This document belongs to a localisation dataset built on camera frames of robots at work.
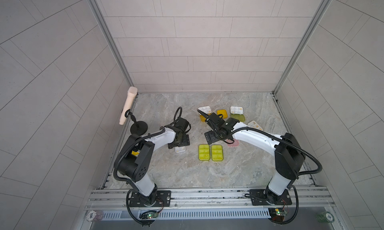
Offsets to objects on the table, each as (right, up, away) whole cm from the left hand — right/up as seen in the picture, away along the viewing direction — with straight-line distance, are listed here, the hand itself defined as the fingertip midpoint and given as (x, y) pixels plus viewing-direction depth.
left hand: (184, 142), depth 93 cm
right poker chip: (+63, -23, -31) cm, 74 cm away
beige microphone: (-25, +30, -16) cm, 43 cm away
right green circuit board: (+46, -27, -25) cm, 59 cm away
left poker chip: (-34, -23, -32) cm, 52 cm away
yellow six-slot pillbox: (+14, +20, +12) cm, 27 cm away
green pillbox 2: (+20, -5, -6) cm, 21 cm away
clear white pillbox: (-3, -3, -6) cm, 8 cm away
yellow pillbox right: (+46, +10, +5) cm, 47 cm away
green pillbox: (+12, -4, -8) cm, 15 cm away
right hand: (+17, +5, -6) cm, 19 cm away
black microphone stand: (-30, +9, +2) cm, 31 cm away
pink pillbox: (+26, +6, -25) cm, 37 cm away
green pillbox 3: (+36, +18, +12) cm, 42 cm away
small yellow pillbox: (+27, +18, +12) cm, 35 cm away
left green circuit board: (-13, -25, -28) cm, 39 cm away
